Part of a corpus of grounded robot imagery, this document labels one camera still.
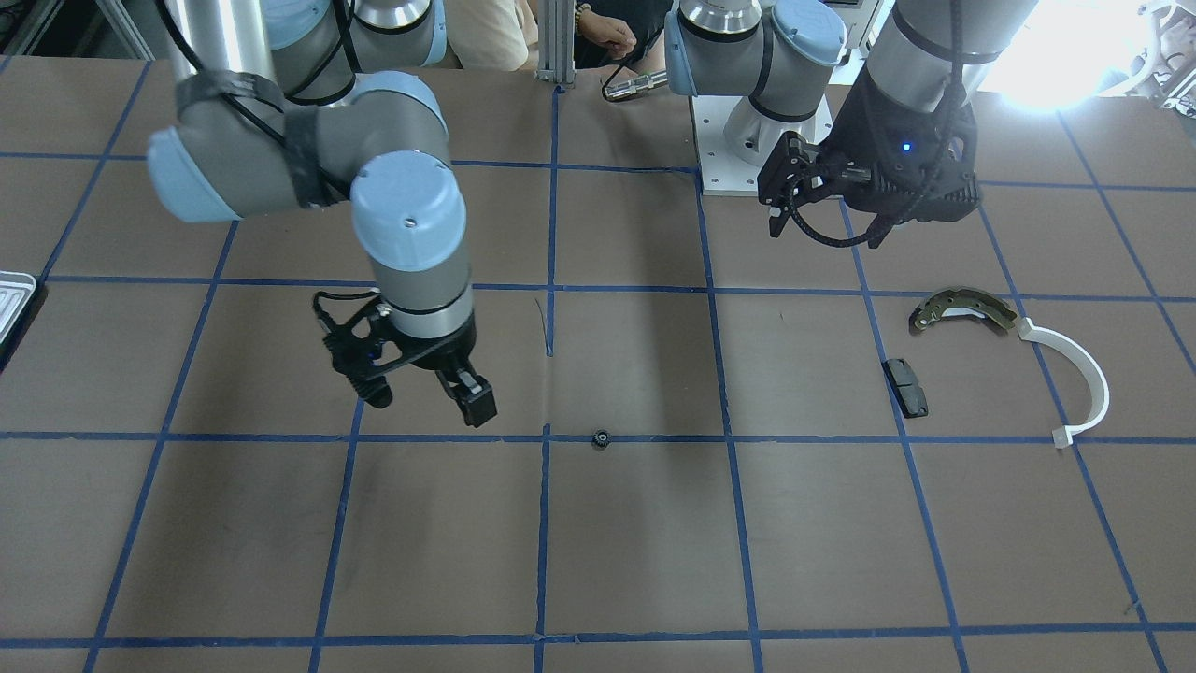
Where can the olive curved brake shoe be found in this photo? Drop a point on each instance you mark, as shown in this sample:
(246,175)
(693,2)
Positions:
(962,302)

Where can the white curved plastic bracket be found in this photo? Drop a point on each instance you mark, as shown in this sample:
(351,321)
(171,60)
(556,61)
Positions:
(1089,369)

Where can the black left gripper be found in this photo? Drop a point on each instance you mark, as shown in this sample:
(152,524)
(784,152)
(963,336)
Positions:
(858,131)

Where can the aluminium frame post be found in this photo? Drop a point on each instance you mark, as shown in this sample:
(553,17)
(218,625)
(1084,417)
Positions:
(556,30)

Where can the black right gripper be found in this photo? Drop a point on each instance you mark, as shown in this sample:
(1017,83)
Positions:
(445,353)

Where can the grey brake pad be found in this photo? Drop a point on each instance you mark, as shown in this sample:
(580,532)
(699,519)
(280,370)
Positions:
(906,388)

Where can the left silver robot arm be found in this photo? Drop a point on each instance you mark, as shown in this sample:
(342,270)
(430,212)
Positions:
(928,56)

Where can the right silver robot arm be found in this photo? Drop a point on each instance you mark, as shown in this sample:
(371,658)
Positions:
(306,104)

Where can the small black bearing gear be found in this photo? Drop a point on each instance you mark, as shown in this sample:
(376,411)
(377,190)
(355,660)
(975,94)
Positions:
(601,440)

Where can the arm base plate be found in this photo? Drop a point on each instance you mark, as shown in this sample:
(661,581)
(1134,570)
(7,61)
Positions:
(734,140)

